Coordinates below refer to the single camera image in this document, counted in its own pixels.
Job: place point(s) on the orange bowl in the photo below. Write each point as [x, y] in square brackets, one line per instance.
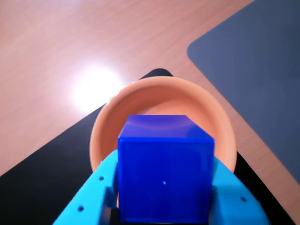
[164, 98]

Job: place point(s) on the blue cube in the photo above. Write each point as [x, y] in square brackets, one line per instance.
[164, 168]

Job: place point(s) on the turquoise gripper finger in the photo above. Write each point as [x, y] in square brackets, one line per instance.
[93, 192]
[234, 204]

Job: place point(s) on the black mat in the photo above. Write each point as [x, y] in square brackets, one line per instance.
[47, 178]

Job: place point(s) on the grey mat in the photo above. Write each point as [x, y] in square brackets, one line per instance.
[253, 70]

